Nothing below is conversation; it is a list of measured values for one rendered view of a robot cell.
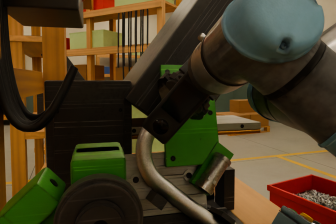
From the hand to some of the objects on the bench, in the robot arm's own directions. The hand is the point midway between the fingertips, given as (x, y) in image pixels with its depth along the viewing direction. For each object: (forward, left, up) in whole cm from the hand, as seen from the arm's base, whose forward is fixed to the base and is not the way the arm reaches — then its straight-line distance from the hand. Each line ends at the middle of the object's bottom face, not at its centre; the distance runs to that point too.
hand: (171, 106), depth 56 cm
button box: (-27, +10, -32) cm, 44 cm away
